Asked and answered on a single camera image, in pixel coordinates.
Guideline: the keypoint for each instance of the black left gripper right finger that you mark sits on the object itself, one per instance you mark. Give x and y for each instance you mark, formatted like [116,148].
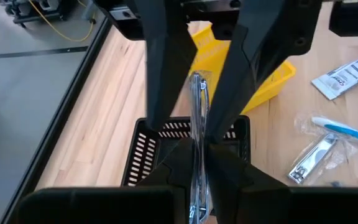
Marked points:
[228,171]

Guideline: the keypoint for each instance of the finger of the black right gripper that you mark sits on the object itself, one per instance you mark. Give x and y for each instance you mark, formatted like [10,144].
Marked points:
[259,46]
[166,62]

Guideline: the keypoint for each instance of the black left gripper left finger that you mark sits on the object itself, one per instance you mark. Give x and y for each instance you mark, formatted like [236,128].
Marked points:
[179,168]

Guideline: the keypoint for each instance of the silver nail clipper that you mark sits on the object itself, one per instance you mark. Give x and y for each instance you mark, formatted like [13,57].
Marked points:
[314,157]
[199,124]

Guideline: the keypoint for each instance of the black plastic basket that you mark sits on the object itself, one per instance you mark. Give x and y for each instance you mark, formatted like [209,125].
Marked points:
[141,155]

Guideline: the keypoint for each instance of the yellow plastic basket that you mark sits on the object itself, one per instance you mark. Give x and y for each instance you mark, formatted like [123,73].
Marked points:
[210,56]

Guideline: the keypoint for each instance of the small white toothpaste tube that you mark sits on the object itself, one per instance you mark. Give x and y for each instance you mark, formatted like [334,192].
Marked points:
[343,76]

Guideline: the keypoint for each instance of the dark blue disposable razor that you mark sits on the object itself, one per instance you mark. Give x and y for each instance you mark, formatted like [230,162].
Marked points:
[337,184]

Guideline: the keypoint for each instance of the blue and white toothbrush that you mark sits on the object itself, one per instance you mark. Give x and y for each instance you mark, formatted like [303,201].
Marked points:
[346,130]

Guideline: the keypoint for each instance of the grey metal stand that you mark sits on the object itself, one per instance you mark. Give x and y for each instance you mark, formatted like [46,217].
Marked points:
[26,14]

